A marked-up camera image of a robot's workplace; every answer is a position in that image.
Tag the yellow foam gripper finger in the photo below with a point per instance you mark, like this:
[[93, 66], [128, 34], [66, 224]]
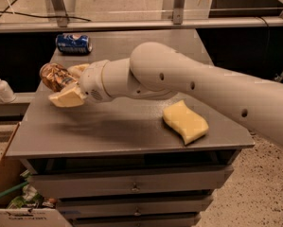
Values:
[[77, 70], [70, 96]]

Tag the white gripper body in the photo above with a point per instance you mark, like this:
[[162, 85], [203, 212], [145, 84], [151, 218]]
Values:
[[92, 81]]

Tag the orange soda can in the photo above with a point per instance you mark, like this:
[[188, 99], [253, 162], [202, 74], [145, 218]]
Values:
[[56, 77]]

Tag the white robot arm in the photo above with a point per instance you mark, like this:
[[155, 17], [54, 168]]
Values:
[[156, 71]]

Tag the blue pepsi can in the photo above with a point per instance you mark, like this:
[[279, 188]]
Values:
[[73, 44]]

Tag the white pump bottle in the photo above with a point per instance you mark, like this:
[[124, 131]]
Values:
[[6, 93]]

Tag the top grey drawer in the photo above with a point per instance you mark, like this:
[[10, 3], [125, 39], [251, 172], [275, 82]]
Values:
[[112, 183]]

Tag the grey drawer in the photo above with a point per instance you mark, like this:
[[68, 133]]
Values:
[[112, 183], [134, 207], [172, 220]]

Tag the cardboard box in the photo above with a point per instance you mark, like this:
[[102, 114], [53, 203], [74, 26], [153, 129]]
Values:
[[10, 171]]

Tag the grey drawer cabinet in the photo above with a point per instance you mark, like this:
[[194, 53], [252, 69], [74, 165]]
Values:
[[124, 134]]

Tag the yellow sponge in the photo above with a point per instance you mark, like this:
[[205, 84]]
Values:
[[188, 124]]

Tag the green pole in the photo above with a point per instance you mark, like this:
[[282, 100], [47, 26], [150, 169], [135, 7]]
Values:
[[7, 191]]

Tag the middle grey drawer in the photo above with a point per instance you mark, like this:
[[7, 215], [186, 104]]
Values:
[[134, 207]]

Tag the bottom grey drawer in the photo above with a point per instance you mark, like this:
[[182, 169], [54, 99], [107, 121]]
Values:
[[172, 220]]

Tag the metal window rail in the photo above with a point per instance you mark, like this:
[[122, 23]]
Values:
[[143, 25]]

